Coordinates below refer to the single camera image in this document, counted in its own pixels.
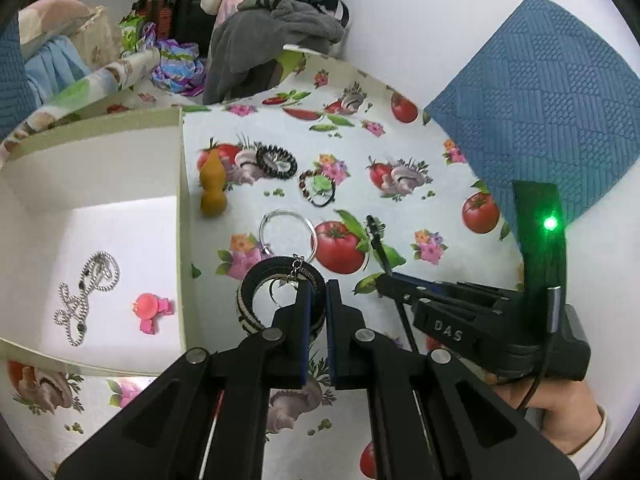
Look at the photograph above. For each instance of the light blue blanket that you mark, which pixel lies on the light blue blanket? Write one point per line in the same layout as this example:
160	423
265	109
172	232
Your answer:
50	67

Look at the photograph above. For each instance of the red black suitcase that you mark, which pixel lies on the red black suitcase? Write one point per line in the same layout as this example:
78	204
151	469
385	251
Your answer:
155	17

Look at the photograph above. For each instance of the pink garment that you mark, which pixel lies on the pink garment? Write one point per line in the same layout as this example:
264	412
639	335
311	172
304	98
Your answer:
230	7

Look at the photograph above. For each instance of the orange gourd pendant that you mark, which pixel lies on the orange gourd pendant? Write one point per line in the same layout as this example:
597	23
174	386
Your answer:
212	180

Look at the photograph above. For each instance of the beige quilted cushion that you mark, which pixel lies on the beige quilted cushion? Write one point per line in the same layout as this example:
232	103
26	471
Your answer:
102	30

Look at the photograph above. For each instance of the peach pillow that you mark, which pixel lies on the peach pillow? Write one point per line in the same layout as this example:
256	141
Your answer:
50	15

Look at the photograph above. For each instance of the beige cardboard box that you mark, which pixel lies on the beige cardboard box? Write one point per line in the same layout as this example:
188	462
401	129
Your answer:
100	160

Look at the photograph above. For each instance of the vegetable print tablecloth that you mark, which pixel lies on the vegetable print tablecloth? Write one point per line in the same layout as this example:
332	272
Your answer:
430	210

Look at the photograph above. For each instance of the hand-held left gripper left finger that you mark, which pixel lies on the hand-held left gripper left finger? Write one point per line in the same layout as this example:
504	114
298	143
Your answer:
306	330

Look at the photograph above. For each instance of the green printed bag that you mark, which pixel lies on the green printed bag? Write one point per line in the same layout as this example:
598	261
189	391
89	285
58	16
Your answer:
132	30

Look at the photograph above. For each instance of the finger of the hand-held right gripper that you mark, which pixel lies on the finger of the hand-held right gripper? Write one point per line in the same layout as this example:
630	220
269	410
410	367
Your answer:
400	287
475	287

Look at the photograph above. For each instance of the person's right hand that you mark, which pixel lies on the person's right hand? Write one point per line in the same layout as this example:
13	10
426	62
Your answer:
565	415

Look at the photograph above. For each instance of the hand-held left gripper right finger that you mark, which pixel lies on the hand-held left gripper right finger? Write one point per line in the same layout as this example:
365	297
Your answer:
331	335

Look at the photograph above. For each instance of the pink plastic toy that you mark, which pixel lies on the pink plastic toy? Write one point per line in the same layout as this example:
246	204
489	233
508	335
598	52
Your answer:
147	307

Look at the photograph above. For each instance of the purple patterned cloth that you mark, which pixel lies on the purple patterned cloth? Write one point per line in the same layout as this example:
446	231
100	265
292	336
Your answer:
175	65

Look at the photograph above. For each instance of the grey fleece garment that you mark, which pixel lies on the grey fleece garment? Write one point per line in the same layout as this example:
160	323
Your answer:
250	45

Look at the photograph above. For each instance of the person's right forearm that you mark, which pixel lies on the person's right forearm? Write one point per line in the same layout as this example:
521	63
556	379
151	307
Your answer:
595	435

